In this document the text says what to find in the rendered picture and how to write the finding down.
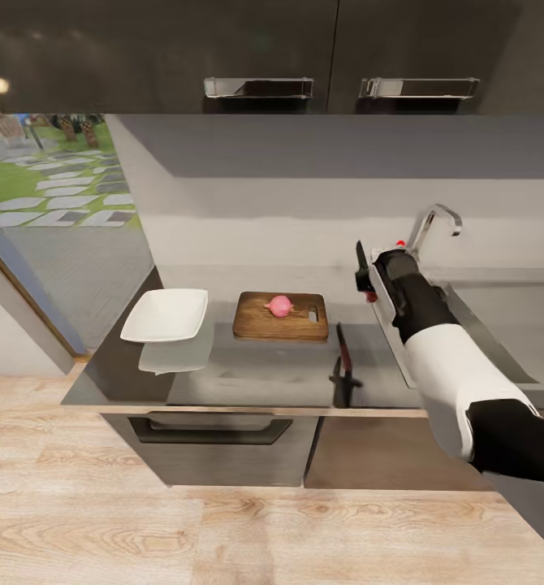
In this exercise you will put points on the fixed window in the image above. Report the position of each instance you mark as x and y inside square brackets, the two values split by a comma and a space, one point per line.
[71, 241]

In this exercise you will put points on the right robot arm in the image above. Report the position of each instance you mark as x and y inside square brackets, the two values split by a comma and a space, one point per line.
[475, 412]

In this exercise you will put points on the vidalia onion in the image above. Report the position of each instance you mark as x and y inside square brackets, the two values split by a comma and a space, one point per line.
[280, 305]

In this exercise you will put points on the bowl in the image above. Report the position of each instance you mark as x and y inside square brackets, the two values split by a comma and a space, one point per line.
[168, 315]

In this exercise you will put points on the parer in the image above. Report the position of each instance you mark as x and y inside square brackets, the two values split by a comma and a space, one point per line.
[371, 295]

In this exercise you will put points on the cabinet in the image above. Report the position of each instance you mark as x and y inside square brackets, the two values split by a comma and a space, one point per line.
[272, 57]

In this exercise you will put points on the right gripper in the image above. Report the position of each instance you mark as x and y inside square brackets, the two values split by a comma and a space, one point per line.
[363, 282]

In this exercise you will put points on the cutting board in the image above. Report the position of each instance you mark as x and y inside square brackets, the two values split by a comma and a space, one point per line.
[254, 319]

